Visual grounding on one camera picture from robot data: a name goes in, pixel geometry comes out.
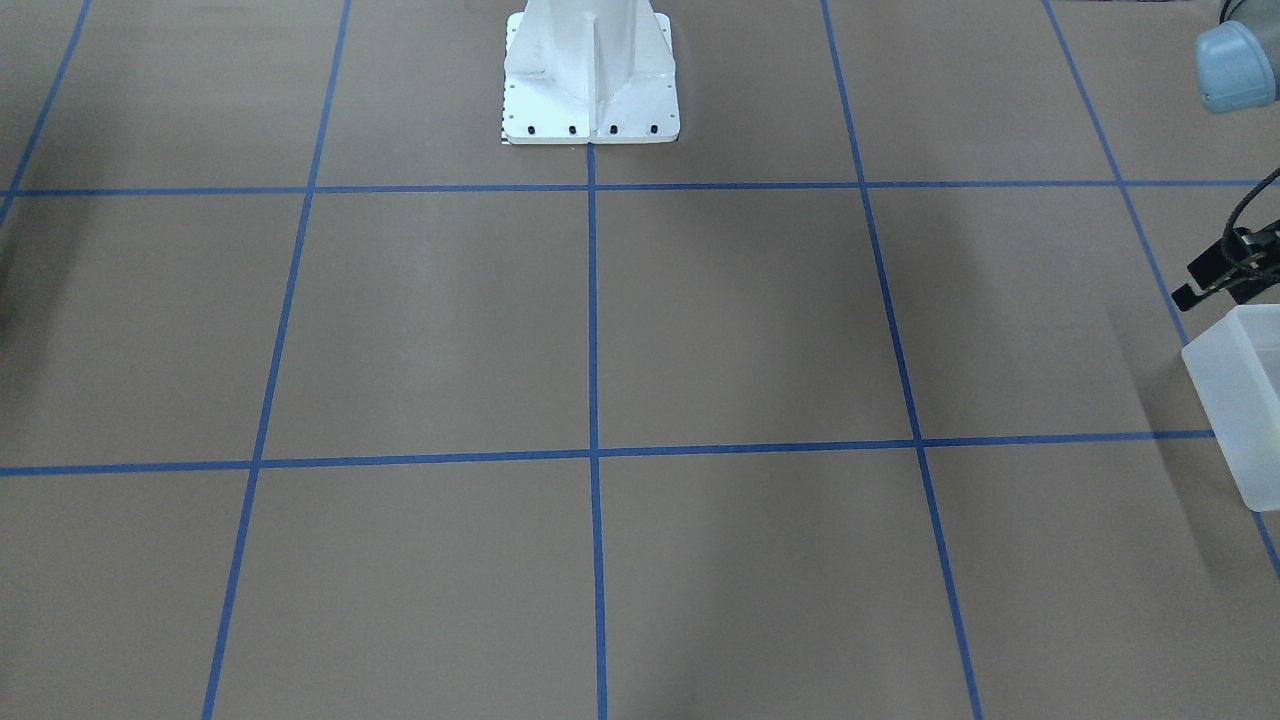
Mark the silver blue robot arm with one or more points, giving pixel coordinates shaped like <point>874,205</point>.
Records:
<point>1237,61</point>

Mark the clear plastic bin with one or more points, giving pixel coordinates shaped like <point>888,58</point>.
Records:
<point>1234,366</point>

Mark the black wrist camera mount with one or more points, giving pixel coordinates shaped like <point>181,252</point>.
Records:
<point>1242,263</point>

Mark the white pedestal column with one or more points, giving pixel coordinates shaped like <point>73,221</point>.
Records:
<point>580,72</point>

